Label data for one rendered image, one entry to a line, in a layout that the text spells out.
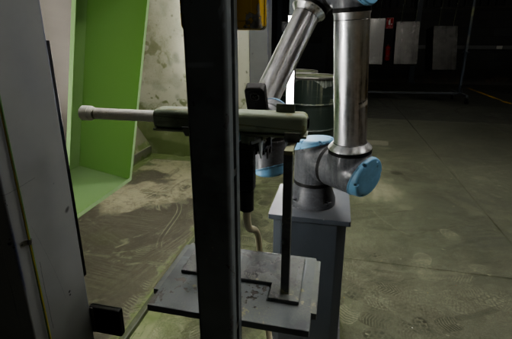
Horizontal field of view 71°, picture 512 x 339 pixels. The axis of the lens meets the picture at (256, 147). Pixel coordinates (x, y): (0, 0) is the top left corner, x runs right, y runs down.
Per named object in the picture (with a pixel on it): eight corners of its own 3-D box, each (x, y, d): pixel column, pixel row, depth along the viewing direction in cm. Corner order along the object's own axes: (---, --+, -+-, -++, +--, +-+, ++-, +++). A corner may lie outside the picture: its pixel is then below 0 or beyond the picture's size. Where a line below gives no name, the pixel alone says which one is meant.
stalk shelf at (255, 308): (147, 311, 69) (146, 304, 69) (191, 247, 90) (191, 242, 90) (308, 338, 63) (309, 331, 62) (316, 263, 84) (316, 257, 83)
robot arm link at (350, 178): (344, 177, 142) (347, -32, 117) (383, 191, 129) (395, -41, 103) (318, 190, 134) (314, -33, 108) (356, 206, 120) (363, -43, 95)
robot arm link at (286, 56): (303, -35, 120) (213, 147, 114) (332, -41, 110) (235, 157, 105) (322, -12, 127) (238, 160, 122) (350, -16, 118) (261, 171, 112)
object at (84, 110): (305, 210, 76) (309, 102, 69) (302, 221, 71) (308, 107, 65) (100, 190, 86) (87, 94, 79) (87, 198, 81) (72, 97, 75)
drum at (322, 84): (282, 143, 459) (283, 72, 433) (327, 142, 461) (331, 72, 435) (288, 158, 403) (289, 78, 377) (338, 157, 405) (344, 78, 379)
